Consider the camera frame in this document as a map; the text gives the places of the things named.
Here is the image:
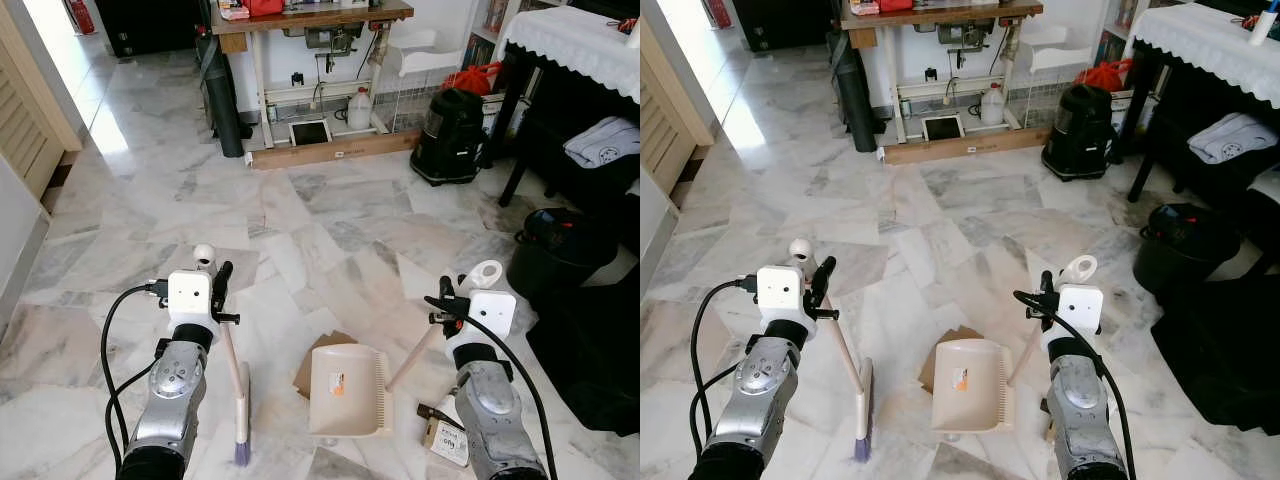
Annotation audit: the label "wooden broom purple bristles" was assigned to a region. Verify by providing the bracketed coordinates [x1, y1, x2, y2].
[788, 238, 876, 463]
[193, 243, 253, 468]

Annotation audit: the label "brown cardboard scrap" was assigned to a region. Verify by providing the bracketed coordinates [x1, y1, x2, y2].
[292, 331, 359, 401]
[919, 326, 986, 396]

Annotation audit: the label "black round container red marks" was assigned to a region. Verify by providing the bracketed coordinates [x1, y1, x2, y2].
[506, 207, 623, 313]
[1132, 202, 1243, 297]

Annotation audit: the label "black cloth heap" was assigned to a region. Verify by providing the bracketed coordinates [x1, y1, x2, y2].
[1150, 272, 1280, 437]
[526, 268, 641, 438]

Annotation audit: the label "black canister vacuum cleaner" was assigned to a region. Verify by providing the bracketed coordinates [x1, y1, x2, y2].
[1041, 83, 1120, 182]
[410, 87, 492, 187]

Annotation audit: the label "long flat cardboard box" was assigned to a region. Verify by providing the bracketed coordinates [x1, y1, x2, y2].
[879, 124, 1051, 167]
[247, 127, 422, 172]

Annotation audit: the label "white framed tablet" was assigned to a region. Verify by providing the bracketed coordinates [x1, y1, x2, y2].
[920, 113, 967, 144]
[287, 118, 334, 149]

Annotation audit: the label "black rolled mat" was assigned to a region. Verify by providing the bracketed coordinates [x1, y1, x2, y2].
[196, 34, 247, 159]
[827, 28, 880, 154]

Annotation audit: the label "white plastic jug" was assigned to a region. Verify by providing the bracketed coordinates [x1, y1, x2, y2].
[346, 86, 374, 132]
[979, 82, 1007, 127]

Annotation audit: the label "red plastic bag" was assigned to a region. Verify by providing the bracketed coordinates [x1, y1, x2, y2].
[442, 61, 503, 97]
[1074, 58, 1135, 93]

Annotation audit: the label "folded grey cloth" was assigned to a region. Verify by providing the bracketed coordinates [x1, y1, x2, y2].
[562, 115, 641, 170]
[1187, 111, 1280, 166]

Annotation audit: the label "light wooden louvre door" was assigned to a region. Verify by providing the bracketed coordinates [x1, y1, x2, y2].
[0, 0, 84, 203]
[640, 18, 717, 197]

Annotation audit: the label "grey sewing machine motor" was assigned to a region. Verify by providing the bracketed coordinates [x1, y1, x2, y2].
[304, 24, 364, 57]
[937, 19, 997, 49]

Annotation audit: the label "black low cabinet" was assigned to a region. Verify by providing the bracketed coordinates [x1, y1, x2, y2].
[94, 0, 217, 59]

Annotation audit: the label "table with white lace cloth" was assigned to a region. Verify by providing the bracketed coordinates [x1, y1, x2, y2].
[494, 4, 641, 251]
[1125, 2, 1280, 206]

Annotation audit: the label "wooden sewing machine table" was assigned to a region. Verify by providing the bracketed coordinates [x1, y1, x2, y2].
[839, 0, 1045, 146]
[211, 0, 415, 151]

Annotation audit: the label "white bottle blue cap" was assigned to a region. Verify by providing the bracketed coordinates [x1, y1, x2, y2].
[1249, 0, 1280, 47]

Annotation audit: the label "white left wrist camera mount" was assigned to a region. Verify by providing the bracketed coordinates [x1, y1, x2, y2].
[756, 265, 808, 327]
[166, 270, 214, 327]

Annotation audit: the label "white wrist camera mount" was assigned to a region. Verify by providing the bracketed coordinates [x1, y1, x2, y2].
[1058, 285, 1105, 338]
[756, 265, 808, 327]
[166, 270, 214, 327]
[467, 290, 518, 343]

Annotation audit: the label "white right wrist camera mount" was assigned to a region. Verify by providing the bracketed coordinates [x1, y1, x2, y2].
[467, 290, 518, 343]
[1058, 285, 1105, 338]

